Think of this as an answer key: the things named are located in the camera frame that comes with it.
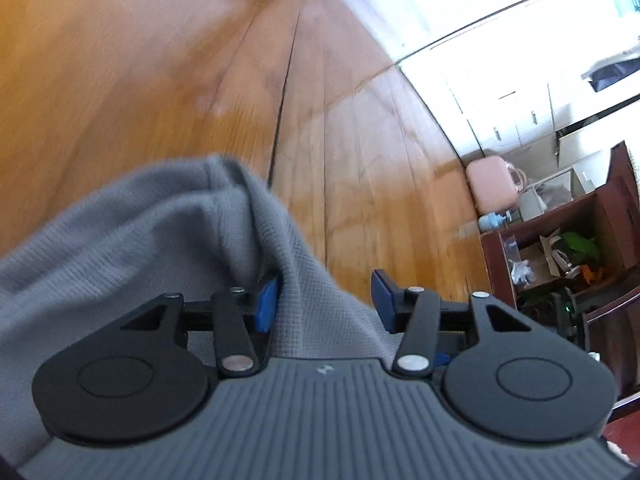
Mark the dark red wooden desk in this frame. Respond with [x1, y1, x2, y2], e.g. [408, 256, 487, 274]
[479, 142, 640, 461]

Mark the grey shirt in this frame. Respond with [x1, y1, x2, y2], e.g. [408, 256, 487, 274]
[0, 155, 401, 466]

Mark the pink bag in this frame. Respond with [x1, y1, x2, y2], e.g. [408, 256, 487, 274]
[465, 155, 528, 216]

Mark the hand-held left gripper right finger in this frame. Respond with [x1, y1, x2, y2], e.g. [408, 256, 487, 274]
[371, 269, 533, 378]

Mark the black bag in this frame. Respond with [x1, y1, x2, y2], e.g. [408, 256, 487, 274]
[580, 55, 640, 93]

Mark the green plastic bag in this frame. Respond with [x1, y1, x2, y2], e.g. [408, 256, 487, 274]
[557, 230, 601, 261]

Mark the small blue bottle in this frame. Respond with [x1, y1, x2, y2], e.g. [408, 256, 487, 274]
[477, 210, 516, 233]

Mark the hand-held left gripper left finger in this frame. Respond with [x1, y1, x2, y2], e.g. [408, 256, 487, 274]
[120, 280, 279, 378]

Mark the white wooden cabinet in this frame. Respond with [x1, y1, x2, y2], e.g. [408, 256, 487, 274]
[320, 0, 640, 161]

